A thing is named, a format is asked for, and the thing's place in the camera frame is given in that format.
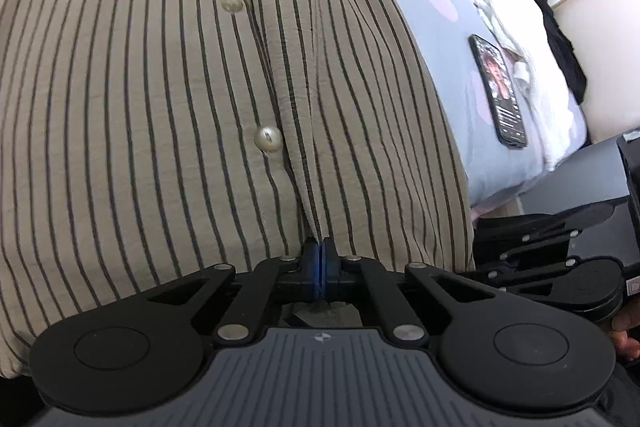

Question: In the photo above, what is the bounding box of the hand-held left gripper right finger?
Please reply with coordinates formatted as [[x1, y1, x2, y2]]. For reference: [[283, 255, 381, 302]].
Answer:
[[322, 238, 493, 349]]

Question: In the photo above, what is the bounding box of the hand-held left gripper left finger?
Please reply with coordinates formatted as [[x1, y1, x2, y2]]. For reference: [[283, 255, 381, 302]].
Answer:
[[148, 240, 321, 348]]

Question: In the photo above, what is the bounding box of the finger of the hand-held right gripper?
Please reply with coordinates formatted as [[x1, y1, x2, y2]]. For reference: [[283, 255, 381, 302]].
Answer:
[[474, 207, 583, 258], [460, 257, 581, 295]]

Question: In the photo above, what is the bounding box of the beige striped shirt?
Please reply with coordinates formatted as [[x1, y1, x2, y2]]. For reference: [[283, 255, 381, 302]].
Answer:
[[0, 0, 476, 380]]

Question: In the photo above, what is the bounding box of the person's right hand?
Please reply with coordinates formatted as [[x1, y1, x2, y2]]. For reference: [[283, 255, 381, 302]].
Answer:
[[611, 304, 640, 360]]

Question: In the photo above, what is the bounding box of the black smartphone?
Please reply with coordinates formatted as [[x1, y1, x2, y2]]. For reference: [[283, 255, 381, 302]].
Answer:
[[468, 34, 529, 150]]

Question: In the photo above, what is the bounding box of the white crumpled cloth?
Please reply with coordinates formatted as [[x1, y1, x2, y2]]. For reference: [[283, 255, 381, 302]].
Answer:
[[439, 0, 576, 172]]

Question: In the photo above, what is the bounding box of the black cloth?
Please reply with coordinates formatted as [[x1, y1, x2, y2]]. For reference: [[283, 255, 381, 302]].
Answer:
[[515, 0, 588, 105]]

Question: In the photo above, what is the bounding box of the bed with dotted grey sheet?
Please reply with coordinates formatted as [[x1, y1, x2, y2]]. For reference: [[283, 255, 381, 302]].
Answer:
[[332, 0, 588, 214]]

